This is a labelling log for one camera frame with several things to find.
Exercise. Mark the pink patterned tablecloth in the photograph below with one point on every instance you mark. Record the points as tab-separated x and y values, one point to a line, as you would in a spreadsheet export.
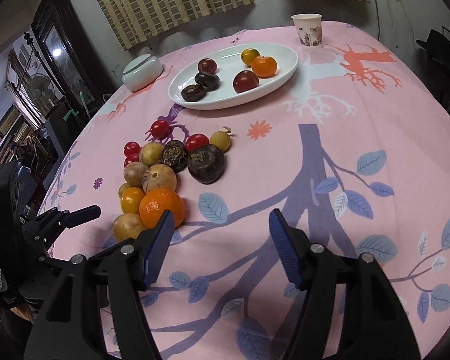
353	150

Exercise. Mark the orange tangerine front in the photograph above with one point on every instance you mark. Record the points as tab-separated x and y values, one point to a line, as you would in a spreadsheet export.
155	202

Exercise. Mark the white lidded ceramic jar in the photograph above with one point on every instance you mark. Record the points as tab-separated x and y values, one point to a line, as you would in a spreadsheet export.
141	72

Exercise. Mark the white oval plate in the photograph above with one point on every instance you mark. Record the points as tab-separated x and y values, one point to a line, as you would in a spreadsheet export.
229	65

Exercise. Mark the small yellow tomato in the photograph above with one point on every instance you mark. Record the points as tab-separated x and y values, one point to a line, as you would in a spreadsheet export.
130	200

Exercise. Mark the small green longan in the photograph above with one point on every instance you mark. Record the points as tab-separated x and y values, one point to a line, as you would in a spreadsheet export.
124	187

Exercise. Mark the tan round fruit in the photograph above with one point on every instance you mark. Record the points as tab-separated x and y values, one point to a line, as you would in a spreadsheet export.
134	172

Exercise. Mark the small longan with stem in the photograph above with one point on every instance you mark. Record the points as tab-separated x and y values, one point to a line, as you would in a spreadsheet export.
222	139

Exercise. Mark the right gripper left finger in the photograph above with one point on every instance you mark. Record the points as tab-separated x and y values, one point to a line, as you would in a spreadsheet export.
71	294

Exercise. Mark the large yellow passion fruit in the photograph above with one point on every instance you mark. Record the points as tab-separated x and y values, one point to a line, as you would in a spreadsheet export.
128	225

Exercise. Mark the orange tangerine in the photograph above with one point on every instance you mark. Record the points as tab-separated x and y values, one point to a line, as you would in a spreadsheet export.
264	66
155	202

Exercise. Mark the dark purple mangosteen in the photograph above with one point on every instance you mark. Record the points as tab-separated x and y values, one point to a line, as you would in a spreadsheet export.
206	164

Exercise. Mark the red cherry tomato hidden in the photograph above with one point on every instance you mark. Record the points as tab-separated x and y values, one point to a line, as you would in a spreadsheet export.
131	158

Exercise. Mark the yellowish round fruit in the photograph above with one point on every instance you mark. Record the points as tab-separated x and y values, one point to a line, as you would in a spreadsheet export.
150	154

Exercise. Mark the large dark red plum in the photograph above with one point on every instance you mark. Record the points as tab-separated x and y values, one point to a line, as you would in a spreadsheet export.
245	81

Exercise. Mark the patterned paper cup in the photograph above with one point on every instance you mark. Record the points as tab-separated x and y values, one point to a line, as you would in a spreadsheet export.
309	29

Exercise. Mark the dark wooden cabinet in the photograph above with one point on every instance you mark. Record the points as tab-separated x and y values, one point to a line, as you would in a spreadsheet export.
71	57

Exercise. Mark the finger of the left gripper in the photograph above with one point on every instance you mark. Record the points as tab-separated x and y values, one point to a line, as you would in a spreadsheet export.
85	241
82	216

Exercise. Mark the green yellow tomato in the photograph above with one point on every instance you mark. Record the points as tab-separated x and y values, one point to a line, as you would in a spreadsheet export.
248	56

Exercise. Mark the red cherry tomato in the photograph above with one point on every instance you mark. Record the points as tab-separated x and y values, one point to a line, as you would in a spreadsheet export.
160	129
195	141
131	148

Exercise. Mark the black hat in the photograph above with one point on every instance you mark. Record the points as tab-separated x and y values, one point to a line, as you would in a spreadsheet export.
437	45

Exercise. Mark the speckled tan passion fruit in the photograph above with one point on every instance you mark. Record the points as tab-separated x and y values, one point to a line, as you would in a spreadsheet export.
159	176

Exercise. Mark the small dark red plum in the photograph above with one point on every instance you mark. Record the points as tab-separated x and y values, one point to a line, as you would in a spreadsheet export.
207	65

